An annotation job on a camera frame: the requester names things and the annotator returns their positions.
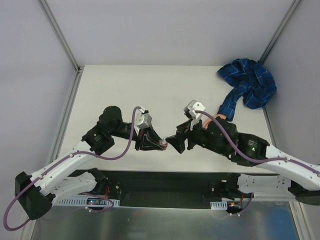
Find red nail polish bottle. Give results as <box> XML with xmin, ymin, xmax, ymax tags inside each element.
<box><xmin>159</xmin><ymin>140</ymin><xmax>168</xmax><ymax>151</ymax></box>

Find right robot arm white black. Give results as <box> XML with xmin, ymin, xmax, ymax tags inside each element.
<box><xmin>165</xmin><ymin>117</ymin><xmax>320</xmax><ymax>206</ymax></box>

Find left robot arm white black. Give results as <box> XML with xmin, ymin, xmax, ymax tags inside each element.
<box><xmin>14</xmin><ymin>106</ymin><xmax>168</xmax><ymax>220</ymax></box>

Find mannequin hand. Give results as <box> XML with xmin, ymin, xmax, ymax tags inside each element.
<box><xmin>202</xmin><ymin>114</ymin><xmax>227</xmax><ymax>129</ymax></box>

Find blue plaid shirt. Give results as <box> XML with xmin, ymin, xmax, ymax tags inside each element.
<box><xmin>217</xmin><ymin>58</ymin><xmax>277</xmax><ymax>121</ymax></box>

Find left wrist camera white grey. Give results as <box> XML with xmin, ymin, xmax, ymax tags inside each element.
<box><xmin>134</xmin><ymin>107</ymin><xmax>152</xmax><ymax>135</ymax></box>

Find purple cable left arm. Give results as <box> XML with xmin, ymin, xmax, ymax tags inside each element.
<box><xmin>3</xmin><ymin>106</ymin><xmax>143</xmax><ymax>232</ymax></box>

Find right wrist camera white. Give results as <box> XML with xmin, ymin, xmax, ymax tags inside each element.
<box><xmin>183</xmin><ymin>100</ymin><xmax>206</xmax><ymax>130</ymax></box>

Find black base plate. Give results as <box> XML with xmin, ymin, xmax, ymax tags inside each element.
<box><xmin>67</xmin><ymin>168</ymin><xmax>258</xmax><ymax>208</ymax></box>

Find white cable duct left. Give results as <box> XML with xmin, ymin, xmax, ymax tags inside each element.
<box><xmin>55</xmin><ymin>196</ymin><xmax>120</xmax><ymax>208</ymax></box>

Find white cable duct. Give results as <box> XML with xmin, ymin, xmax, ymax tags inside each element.
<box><xmin>210</xmin><ymin>200</ymin><xmax>228</xmax><ymax>211</ymax></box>
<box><xmin>55</xmin><ymin>196</ymin><xmax>120</xmax><ymax>208</ymax></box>

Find white cable duct right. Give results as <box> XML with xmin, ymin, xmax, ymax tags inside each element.
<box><xmin>210</xmin><ymin>200</ymin><xmax>228</xmax><ymax>211</ymax></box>

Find aluminium rail right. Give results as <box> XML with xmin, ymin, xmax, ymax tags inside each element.
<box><xmin>253</xmin><ymin>193</ymin><xmax>296</xmax><ymax>202</ymax></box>

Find left aluminium frame post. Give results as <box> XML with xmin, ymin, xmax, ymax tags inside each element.
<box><xmin>37</xmin><ymin>0</ymin><xmax>85</xmax><ymax>75</ymax></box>

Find aluminium frame post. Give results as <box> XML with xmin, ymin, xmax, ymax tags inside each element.
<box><xmin>259</xmin><ymin>0</ymin><xmax>303</xmax><ymax>64</ymax></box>
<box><xmin>37</xmin><ymin>0</ymin><xmax>85</xmax><ymax>75</ymax></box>

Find right aluminium frame post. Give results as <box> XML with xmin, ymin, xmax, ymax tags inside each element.
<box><xmin>259</xmin><ymin>0</ymin><xmax>303</xmax><ymax>64</ymax></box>

